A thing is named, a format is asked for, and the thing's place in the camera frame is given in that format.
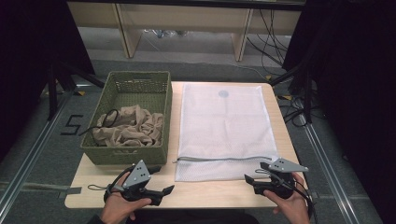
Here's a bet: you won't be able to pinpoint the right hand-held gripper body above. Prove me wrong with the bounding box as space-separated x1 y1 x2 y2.
251 158 310 200

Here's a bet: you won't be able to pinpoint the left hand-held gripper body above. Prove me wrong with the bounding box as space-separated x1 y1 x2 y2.
104 160 164 206

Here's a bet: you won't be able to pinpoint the green woven basket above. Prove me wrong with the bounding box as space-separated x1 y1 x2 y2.
79 70 173 166

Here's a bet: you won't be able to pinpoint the beige garment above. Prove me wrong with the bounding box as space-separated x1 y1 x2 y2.
91 105 165 147

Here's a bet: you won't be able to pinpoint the white mesh laundry bag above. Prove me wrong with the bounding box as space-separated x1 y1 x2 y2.
174 83 279 183

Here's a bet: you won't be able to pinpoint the person's left hand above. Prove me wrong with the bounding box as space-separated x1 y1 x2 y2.
99 172 153 224

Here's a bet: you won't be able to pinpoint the person's right hand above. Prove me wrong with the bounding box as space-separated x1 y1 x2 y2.
262 172 311 224

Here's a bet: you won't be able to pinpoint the person's dark clothing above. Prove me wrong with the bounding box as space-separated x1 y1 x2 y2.
124 210 260 224

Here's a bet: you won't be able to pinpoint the black metal stand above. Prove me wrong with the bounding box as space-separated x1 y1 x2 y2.
46 60 106 121
269 62 314 124

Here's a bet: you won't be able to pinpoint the black curtain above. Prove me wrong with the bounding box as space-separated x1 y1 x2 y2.
281 0 396 224
0 0 96 163

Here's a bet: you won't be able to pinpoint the clear plastic clutter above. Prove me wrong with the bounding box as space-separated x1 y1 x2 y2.
144 28 190 39

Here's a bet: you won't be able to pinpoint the light wooden desk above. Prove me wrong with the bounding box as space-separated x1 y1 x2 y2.
66 0 306 63

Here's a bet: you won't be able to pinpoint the metal floor rail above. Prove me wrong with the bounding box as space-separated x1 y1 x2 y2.
298 114 362 224
0 92 73 217

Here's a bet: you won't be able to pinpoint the black floor cables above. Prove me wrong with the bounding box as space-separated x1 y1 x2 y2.
278 95 316 128

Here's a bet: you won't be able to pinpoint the black drawstring cord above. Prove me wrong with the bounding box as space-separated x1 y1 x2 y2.
78 108 120 137

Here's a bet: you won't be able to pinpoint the hanging black cables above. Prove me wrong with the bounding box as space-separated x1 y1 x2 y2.
246 8 291 77

